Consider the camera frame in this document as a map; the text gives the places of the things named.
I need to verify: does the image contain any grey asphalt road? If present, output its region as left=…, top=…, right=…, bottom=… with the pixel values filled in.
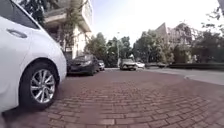
left=145, top=67, right=224, bottom=86

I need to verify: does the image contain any pale building with balconies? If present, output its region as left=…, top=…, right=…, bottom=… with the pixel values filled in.
left=42, top=0, right=94, bottom=61

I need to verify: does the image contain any red brick path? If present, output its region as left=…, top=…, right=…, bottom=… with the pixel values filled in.
left=0, top=68, right=224, bottom=128

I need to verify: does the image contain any black car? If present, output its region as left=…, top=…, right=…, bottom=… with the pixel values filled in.
left=66, top=54, right=101, bottom=76

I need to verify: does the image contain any dark hedge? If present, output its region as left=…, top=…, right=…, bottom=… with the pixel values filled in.
left=168, top=62, right=224, bottom=71

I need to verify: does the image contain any brown gabled building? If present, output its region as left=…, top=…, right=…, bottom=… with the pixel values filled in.
left=154, top=21, right=201, bottom=64

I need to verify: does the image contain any white car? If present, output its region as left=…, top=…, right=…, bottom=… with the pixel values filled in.
left=0, top=0, right=68, bottom=114
left=135, top=61, right=146, bottom=70

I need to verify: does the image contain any row of trees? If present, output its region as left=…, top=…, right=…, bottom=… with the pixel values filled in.
left=83, top=29, right=176, bottom=68

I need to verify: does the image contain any pole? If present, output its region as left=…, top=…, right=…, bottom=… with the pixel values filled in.
left=115, top=31, right=121, bottom=68

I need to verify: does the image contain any dark car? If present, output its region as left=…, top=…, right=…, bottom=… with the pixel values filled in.
left=97, top=59, right=106, bottom=72

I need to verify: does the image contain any grey vehicle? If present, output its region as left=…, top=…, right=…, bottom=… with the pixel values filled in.
left=119, top=58, right=138, bottom=72

